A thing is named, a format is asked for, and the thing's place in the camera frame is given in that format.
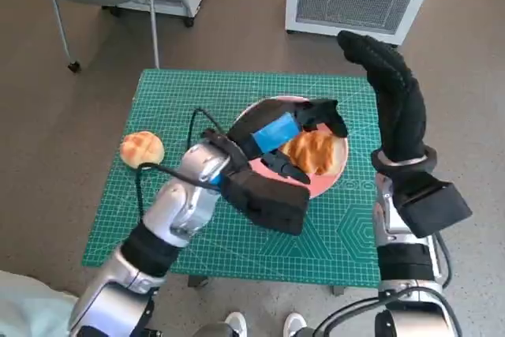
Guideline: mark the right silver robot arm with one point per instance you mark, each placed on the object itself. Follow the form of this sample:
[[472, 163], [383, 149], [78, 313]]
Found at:
[[402, 258]]

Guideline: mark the dark table bracket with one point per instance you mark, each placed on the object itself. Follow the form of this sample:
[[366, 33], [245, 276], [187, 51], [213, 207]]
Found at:
[[339, 290], [197, 281]]

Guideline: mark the white shoe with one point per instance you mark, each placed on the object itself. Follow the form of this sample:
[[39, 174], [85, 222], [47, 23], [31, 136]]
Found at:
[[294, 323], [236, 323]]

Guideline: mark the right black wrist camera box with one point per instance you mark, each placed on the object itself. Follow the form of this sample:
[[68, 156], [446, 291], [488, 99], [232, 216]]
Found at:
[[434, 204]]

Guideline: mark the pink bowl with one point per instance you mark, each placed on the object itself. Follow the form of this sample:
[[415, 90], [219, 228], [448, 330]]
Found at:
[[323, 185]]

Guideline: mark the round toy bread bun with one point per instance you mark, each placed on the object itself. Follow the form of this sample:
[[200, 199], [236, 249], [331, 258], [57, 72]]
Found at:
[[142, 147]]

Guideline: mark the left robot hand blue tape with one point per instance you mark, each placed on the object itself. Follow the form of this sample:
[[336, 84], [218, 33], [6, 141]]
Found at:
[[268, 124]]

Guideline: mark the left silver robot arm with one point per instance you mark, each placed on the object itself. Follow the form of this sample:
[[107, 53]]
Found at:
[[185, 203]]

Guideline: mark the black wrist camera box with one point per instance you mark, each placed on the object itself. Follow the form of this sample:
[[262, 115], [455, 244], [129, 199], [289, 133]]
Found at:
[[268, 203], [434, 204]]

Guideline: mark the silver metal pole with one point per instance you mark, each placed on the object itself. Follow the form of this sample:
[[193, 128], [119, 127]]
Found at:
[[153, 9]]

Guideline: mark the green cutting mat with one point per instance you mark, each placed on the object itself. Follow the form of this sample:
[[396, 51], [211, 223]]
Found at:
[[173, 92]]

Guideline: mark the oblong orange toy bread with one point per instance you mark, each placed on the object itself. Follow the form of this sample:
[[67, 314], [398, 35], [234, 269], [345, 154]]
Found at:
[[315, 151]]

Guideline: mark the person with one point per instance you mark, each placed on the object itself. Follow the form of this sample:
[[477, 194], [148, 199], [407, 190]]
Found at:
[[27, 309]]

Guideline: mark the right robot hand black glove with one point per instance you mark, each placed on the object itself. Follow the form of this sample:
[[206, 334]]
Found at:
[[400, 116]]

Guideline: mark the left black wrist camera box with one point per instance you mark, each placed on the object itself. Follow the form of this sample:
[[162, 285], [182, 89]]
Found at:
[[268, 203]]

